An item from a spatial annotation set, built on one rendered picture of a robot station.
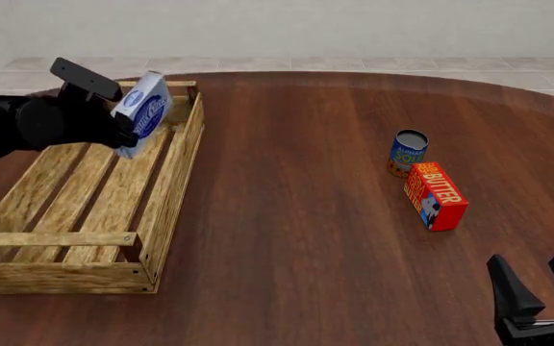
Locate white blue cream cheese box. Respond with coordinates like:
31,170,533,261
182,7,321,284
110,70,174,161

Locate flat black plate on stalk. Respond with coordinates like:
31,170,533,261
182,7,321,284
49,57,124,104

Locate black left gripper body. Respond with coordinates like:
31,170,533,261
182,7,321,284
58,88,114,148

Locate red butter box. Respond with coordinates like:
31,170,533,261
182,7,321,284
402,161,470,233

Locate wooden slat tray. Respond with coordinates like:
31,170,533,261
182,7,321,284
0,80,206,295

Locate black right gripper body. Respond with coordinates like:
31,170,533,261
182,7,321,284
492,311,554,346

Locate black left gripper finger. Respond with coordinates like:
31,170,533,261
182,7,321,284
104,111,140,150

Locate blue alphabet soup can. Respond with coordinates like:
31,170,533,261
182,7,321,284
387,129,431,179

